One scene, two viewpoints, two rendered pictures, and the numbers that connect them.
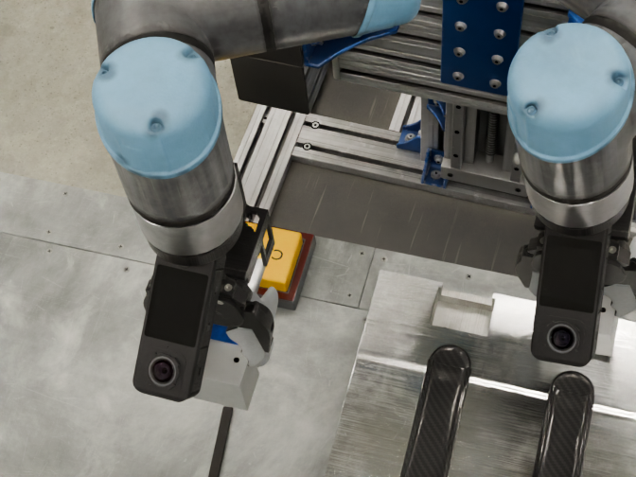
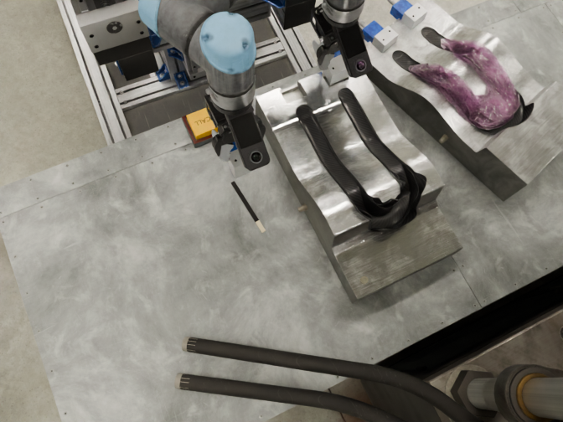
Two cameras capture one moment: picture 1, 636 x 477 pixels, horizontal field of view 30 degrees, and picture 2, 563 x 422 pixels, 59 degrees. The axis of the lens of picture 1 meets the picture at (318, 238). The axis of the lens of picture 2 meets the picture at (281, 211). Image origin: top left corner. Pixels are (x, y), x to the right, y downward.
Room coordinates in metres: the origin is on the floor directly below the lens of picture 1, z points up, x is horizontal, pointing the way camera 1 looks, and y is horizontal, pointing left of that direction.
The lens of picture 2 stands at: (0.12, 0.39, 1.87)
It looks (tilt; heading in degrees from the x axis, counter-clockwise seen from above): 71 degrees down; 303
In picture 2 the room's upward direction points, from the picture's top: 9 degrees clockwise
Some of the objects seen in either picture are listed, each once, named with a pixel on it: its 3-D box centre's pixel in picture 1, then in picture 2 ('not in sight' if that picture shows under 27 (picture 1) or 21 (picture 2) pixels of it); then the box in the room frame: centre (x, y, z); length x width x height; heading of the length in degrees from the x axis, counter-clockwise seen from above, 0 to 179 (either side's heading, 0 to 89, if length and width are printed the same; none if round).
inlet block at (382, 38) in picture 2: not in sight; (369, 30); (0.46, -0.41, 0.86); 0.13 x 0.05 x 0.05; 175
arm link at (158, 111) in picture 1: (165, 129); (227, 54); (0.45, 0.09, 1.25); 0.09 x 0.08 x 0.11; 3
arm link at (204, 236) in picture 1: (183, 198); (229, 86); (0.45, 0.09, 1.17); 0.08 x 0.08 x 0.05
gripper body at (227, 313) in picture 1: (207, 246); (231, 107); (0.46, 0.08, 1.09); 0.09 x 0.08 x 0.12; 158
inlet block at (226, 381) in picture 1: (238, 325); (232, 142); (0.47, 0.08, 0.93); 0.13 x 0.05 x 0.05; 157
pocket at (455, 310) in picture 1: (462, 317); (291, 95); (0.47, -0.12, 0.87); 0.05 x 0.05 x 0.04; 67
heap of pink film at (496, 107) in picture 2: not in sight; (472, 78); (0.19, -0.43, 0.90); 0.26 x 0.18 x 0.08; 175
